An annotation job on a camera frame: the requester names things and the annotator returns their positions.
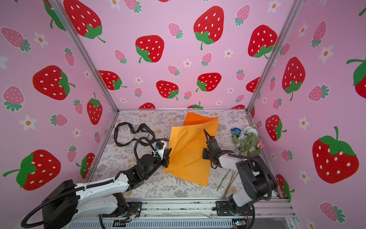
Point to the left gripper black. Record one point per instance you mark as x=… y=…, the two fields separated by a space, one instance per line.
x=165 y=156

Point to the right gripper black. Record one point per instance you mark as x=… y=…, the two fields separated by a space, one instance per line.
x=204 y=152

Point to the orange wrapping paper sheet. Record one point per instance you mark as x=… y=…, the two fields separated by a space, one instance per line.
x=187 y=144

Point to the blue fake rose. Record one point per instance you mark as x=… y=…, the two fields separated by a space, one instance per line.
x=237 y=137

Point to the white fake rose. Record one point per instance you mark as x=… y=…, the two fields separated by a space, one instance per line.
x=250 y=139

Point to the pink fake rose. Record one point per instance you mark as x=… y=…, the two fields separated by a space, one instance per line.
x=258 y=148

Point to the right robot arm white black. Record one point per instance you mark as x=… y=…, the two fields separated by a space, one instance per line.
x=257 y=180

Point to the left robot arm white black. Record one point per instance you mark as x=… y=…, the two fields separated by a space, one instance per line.
x=71 y=201

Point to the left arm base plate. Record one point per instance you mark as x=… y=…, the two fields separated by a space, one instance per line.
x=126 y=210

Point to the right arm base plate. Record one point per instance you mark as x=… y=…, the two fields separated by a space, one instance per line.
x=228 y=209

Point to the right corner aluminium post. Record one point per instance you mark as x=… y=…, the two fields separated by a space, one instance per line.
x=286 y=29

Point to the corner aluminium post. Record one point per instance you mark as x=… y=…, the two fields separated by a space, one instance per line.
x=74 y=36
x=286 y=29

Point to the left corner aluminium post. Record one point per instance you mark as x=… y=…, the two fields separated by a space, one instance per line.
x=74 y=36

